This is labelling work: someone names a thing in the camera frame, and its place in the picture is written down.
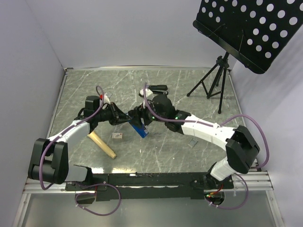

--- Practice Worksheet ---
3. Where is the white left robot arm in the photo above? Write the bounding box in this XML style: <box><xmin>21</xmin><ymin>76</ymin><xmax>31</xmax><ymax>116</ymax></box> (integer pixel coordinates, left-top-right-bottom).
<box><xmin>28</xmin><ymin>96</ymin><xmax>131</xmax><ymax>184</ymax></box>

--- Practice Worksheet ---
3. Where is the small staple box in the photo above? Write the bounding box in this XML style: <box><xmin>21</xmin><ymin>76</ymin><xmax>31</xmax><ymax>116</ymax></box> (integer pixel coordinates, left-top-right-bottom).
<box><xmin>112</xmin><ymin>132</ymin><xmax>123</xmax><ymax>139</ymax></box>

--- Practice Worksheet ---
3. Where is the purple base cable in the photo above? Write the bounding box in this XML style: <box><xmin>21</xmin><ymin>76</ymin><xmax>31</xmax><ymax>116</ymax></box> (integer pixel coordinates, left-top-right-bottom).
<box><xmin>74</xmin><ymin>183</ymin><xmax>122</xmax><ymax>216</ymax></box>
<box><xmin>205</xmin><ymin>172</ymin><xmax>249</xmax><ymax>210</ymax></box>

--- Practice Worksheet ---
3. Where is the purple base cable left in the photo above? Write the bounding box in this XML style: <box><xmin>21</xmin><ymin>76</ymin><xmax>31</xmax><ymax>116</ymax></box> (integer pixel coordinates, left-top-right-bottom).
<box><xmin>74</xmin><ymin>183</ymin><xmax>122</xmax><ymax>216</ymax></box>

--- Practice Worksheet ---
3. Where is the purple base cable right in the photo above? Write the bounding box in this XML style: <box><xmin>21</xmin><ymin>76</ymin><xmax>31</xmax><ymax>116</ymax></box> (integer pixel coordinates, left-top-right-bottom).
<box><xmin>205</xmin><ymin>172</ymin><xmax>249</xmax><ymax>210</ymax></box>

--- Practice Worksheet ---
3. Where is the blue stapler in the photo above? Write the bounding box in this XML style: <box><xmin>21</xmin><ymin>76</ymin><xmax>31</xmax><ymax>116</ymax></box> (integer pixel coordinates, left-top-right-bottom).
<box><xmin>129</xmin><ymin>118</ymin><xmax>149</xmax><ymax>139</ymax></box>

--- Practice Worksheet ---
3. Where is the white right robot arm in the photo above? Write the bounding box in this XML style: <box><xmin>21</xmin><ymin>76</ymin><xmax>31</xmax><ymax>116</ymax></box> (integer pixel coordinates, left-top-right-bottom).
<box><xmin>128</xmin><ymin>95</ymin><xmax>260</xmax><ymax>188</ymax></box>

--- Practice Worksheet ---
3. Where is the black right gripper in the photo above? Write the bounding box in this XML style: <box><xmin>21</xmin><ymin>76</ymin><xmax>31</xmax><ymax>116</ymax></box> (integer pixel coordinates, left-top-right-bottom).
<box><xmin>129</xmin><ymin>98</ymin><xmax>167</xmax><ymax>129</ymax></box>

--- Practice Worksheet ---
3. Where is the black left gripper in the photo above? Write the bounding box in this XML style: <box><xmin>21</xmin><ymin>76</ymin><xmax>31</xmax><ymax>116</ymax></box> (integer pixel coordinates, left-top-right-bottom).
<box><xmin>96</xmin><ymin>102</ymin><xmax>131</xmax><ymax>126</ymax></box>

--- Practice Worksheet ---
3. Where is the cream recorder flute piece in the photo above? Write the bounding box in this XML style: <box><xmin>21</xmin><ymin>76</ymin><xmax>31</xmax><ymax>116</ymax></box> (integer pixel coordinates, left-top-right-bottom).
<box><xmin>88</xmin><ymin>131</ymin><xmax>116</xmax><ymax>159</ymax></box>

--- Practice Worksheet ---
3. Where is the black music stand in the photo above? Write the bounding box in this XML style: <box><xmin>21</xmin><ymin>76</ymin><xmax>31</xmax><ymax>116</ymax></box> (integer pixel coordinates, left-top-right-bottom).
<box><xmin>186</xmin><ymin>0</ymin><xmax>303</xmax><ymax>114</ymax></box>

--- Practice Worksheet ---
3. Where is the grey staple strip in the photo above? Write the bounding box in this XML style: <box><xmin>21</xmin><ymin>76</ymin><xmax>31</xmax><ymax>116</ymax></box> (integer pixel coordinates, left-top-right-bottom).
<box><xmin>188</xmin><ymin>138</ymin><xmax>198</xmax><ymax>148</ymax></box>

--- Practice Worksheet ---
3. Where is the black stapler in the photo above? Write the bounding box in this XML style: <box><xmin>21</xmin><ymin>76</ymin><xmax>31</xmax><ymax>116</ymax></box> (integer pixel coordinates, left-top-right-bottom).
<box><xmin>148</xmin><ymin>85</ymin><xmax>168</xmax><ymax>95</ymax></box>

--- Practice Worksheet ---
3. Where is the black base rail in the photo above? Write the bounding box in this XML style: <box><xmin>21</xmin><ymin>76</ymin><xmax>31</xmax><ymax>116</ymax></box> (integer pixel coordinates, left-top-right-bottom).
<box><xmin>65</xmin><ymin>172</ymin><xmax>234</xmax><ymax>201</ymax></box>

